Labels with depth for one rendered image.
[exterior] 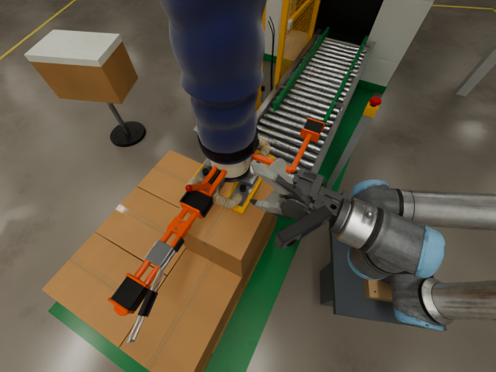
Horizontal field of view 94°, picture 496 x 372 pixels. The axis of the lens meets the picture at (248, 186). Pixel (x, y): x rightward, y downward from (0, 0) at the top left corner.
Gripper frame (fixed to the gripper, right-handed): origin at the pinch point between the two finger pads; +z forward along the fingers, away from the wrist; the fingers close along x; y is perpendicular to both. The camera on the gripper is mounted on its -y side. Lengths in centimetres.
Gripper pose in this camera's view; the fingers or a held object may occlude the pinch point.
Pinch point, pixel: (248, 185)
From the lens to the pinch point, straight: 50.1
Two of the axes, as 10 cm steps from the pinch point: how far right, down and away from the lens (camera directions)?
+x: 0.0, -5.3, -8.5
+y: 4.6, -7.5, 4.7
